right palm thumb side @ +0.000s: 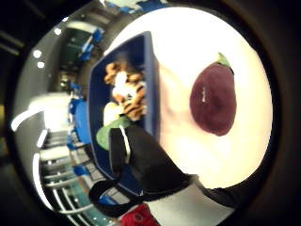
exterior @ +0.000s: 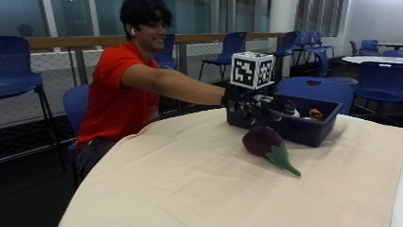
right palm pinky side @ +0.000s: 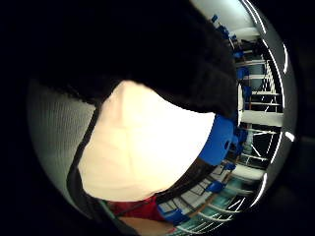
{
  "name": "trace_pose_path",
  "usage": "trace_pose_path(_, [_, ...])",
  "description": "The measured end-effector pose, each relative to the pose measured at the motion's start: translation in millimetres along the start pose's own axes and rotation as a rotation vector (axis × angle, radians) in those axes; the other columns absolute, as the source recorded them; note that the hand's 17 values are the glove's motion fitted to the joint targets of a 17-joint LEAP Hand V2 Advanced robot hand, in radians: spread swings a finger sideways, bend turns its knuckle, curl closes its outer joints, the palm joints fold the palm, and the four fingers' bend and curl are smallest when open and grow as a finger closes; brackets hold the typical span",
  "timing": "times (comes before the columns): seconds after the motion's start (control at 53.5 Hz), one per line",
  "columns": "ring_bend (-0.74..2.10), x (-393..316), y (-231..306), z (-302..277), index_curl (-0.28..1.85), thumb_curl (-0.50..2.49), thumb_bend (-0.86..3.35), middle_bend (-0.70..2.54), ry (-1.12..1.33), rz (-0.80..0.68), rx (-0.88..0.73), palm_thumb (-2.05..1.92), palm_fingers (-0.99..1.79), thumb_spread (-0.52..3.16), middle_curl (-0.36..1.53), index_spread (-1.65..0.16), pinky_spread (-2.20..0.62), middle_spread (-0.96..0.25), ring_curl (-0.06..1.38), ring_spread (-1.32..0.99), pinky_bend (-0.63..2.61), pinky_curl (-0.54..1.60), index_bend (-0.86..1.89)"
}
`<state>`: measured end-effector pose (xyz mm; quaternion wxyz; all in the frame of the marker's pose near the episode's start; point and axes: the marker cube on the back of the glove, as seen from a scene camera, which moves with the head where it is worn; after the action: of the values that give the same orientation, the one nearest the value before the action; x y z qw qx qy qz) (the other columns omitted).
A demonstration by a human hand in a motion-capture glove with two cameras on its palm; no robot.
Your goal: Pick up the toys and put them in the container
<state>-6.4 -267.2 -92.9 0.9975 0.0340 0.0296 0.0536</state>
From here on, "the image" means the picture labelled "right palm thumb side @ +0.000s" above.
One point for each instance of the blue plastic bin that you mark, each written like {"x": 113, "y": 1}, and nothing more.
{"x": 97, "y": 103}

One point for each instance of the tiger soft toy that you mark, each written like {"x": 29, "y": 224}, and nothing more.
{"x": 130, "y": 91}

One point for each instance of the green soft toy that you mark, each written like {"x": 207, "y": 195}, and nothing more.
{"x": 105, "y": 135}

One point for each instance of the white soft toy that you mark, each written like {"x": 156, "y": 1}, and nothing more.
{"x": 110, "y": 113}

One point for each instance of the blue chair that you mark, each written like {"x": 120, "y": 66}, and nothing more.
{"x": 95, "y": 35}
{"x": 82, "y": 121}
{"x": 85, "y": 51}

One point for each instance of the purple eggplant soft toy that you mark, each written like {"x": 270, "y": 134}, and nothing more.
{"x": 213, "y": 100}

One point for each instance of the red fabric item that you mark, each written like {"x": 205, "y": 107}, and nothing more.
{"x": 138, "y": 217}

